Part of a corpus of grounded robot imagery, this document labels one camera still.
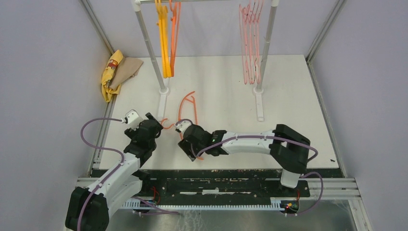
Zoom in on orange plastic hanger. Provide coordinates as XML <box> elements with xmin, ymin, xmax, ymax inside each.
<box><xmin>159</xmin><ymin>90</ymin><xmax>202</xmax><ymax>160</ymax></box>
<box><xmin>169</xmin><ymin>0</ymin><xmax>181</xmax><ymax>77</ymax></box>

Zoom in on yellow plastic hanger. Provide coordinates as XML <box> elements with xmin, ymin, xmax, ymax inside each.
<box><xmin>157</xmin><ymin>0</ymin><xmax>173</xmax><ymax>78</ymax></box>
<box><xmin>154</xmin><ymin>0</ymin><xmax>169</xmax><ymax>79</ymax></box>

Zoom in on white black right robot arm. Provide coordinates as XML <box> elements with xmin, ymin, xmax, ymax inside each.
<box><xmin>175</xmin><ymin>120</ymin><xmax>317</xmax><ymax>196</ymax></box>

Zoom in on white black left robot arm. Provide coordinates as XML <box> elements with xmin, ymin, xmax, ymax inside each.
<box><xmin>65</xmin><ymin>110</ymin><xmax>163</xmax><ymax>231</ymax></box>

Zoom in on white rack foot left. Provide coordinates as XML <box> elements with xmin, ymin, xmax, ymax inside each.
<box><xmin>157</xmin><ymin>78</ymin><xmax>170</xmax><ymax>121</ymax></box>

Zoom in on yellow printed cloth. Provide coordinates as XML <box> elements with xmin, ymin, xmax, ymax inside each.
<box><xmin>101</xmin><ymin>50</ymin><xmax>124</xmax><ymax>103</ymax></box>

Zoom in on beige cloth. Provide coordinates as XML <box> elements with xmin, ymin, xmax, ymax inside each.
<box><xmin>108</xmin><ymin>57</ymin><xmax>143</xmax><ymax>90</ymax></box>

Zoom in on grey rack pole left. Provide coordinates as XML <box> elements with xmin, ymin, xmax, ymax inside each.
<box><xmin>131</xmin><ymin>0</ymin><xmax>167</xmax><ymax>93</ymax></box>

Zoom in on grey rack pole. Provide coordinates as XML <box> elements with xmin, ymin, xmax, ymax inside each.
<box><xmin>255</xmin><ymin>0</ymin><xmax>280</xmax><ymax>93</ymax></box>
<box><xmin>131</xmin><ymin>0</ymin><xmax>167</xmax><ymax>93</ymax></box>

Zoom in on grey rack pole right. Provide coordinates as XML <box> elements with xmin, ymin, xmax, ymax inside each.
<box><xmin>255</xmin><ymin>0</ymin><xmax>280</xmax><ymax>93</ymax></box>

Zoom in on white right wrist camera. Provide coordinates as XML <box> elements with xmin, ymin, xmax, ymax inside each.
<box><xmin>175</xmin><ymin>121</ymin><xmax>191</xmax><ymax>133</ymax></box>

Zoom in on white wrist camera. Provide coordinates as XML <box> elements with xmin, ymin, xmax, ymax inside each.
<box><xmin>121</xmin><ymin>109</ymin><xmax>144</xmax><ymax>130</ymax></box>
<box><xmin>175</xmin><ymin>121</ymin><xmax>191</xmax><ymax>133</ymax></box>

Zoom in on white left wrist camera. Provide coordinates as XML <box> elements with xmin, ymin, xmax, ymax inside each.
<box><xmin>121</xmin><ymin>109</ymin><xmax>144</xmax><ymax>130</ymax></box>

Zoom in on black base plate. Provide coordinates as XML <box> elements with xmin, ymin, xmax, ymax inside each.
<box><xmin>121</xmin><ymin>168</ymin><xmax>345</xmax><ymax>206</ymax></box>

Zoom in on white slotted cable duct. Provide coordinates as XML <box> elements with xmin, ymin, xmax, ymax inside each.
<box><xmin>119</xmin><ymin>199</ymin><xmax>285</xmax><ymax>211</ymax></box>

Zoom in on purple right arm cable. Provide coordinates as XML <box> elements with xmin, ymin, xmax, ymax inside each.
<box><xmin>174</xmin><ymin>118</ymin><xmax>324</xmax><ymax>216</ymax></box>

